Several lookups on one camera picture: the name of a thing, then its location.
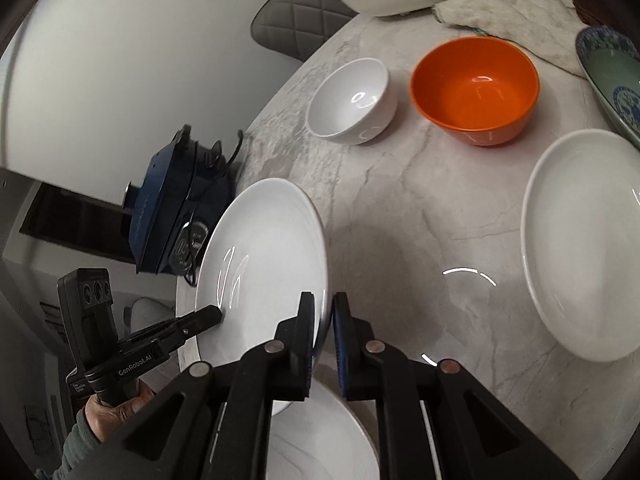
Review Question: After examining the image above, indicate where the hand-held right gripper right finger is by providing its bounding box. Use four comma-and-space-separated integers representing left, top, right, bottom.
332, 291, 581, 480

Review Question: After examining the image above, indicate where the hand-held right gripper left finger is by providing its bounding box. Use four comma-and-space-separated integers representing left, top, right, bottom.
65, 291, 317, 480

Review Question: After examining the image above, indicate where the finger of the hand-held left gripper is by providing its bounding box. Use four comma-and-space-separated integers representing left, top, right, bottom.
117, 305, 224, 356

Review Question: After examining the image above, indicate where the white bowl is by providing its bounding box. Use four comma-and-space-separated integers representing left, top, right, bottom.
306, 58, 399, 146

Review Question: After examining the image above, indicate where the orange bowl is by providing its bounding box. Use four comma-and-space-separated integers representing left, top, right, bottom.
410, 36, 541, 148

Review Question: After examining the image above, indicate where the person's left forearm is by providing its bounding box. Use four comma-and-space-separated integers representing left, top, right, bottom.
47, 407, 108, 480

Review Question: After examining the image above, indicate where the person's left hand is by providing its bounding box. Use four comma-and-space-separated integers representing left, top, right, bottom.
81, 380, 157, 444

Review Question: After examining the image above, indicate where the dark blue electric grill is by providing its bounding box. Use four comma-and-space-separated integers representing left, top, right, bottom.
122, 124, 246, 287

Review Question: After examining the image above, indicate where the grey quilted chair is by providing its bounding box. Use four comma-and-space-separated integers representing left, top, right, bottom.
251, 0, 361, 64

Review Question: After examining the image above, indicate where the white crumpled cloth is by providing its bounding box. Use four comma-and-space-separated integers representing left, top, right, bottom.
432, 0, 594, 80

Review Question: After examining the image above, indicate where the black power cable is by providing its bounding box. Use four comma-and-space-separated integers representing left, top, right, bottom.
186, 129, 247, 287

